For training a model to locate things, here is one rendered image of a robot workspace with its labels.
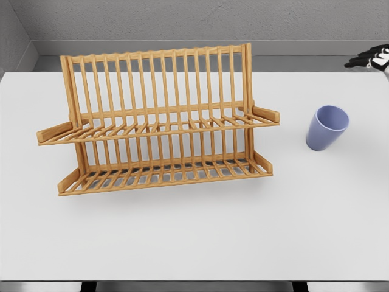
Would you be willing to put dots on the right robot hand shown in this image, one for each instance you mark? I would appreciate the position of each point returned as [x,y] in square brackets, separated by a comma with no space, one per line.
[377,59]

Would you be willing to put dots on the lavender blue cup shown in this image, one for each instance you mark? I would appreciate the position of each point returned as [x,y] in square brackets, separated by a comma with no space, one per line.
[324,130]

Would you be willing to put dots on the wooden two-tier dish rack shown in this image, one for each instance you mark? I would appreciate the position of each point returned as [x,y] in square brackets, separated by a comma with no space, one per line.
[158,121]

